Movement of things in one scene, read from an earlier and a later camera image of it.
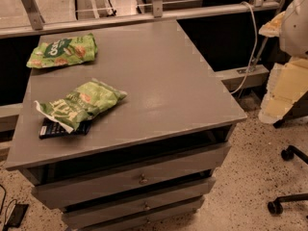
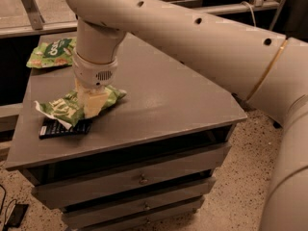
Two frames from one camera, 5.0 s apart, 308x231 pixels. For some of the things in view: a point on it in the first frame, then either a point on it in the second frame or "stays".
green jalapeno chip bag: [73, 109] stays
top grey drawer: [130, 177] stays
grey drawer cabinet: [149, 160] stays
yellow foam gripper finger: [287, 83] -> [91, 99]
